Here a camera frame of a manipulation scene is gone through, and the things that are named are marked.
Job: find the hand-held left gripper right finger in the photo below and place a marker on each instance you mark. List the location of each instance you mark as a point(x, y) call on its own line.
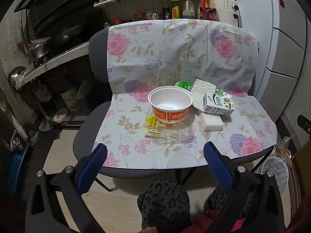
point(218, 165)

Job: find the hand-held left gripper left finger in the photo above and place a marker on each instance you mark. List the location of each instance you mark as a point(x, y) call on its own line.
point(93, 167)

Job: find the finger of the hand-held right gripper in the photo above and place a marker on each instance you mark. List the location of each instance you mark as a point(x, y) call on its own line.
point(305, 123)

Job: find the white foam block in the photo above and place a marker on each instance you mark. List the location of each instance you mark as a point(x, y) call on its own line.
point(211, 123)

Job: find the trash bin with plastic bag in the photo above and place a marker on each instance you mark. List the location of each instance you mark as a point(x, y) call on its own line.
point(277, 172)

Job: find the green plastic bottle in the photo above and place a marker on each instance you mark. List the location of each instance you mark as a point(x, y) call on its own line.
point(183, 85)

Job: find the clear plastic bag of goods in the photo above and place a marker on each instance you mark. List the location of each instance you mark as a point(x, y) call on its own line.
point(283, 148)

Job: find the person's right leg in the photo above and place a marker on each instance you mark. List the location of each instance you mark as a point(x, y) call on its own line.
point(218, 199)

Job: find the person's leg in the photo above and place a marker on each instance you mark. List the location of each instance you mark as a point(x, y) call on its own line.
point(218, 199)
point(162, 203)

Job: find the clear plastic tray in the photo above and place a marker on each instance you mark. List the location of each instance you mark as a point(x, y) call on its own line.
point(175, 136)

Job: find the white milk carton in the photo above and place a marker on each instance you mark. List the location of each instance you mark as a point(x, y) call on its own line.
point(213, 104)

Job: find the person's left leg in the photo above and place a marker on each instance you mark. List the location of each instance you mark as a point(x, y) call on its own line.
point(162, 203)

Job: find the orange and white paper bowl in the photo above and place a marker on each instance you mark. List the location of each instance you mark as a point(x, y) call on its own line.
point(170, 116)

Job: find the yellow plastic wrapper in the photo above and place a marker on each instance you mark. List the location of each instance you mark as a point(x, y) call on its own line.
point(151, 122)

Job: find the blue gas cylinder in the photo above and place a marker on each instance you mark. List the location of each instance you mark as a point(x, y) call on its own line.
point(17, 167)

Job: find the grey refrigerator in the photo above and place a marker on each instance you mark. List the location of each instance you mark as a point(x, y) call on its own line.
point(286, 41)

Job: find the steel stove counter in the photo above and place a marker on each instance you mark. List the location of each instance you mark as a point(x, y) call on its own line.
point(55, 60)

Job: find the floral printed cloth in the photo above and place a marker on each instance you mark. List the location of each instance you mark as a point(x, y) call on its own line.
point(182, 53)

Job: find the grey office chair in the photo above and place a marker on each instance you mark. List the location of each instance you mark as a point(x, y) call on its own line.
point(97, 43)

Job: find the steel pot with lid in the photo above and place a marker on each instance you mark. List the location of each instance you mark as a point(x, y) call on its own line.
point(36, 51)

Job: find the black wok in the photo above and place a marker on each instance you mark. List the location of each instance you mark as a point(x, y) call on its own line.
point(68, 34)

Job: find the tall cooking oil bottle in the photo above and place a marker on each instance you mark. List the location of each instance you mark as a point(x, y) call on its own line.
point(204, 3)

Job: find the red-lidded sauce jar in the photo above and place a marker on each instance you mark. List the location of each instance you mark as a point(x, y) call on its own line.
point(139, 17)

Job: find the dark bottle with yellow cap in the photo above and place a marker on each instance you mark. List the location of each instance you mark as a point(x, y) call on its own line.
point(166, 11)

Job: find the black range hood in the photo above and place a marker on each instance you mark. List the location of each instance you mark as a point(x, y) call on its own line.
point(60, 2)

